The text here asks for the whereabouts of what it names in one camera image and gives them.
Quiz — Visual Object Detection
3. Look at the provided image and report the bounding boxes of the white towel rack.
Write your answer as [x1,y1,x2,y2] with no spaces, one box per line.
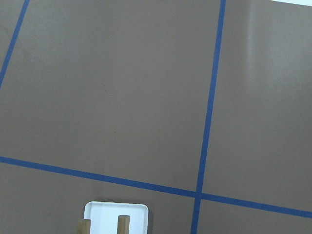
[83,201,149,234]

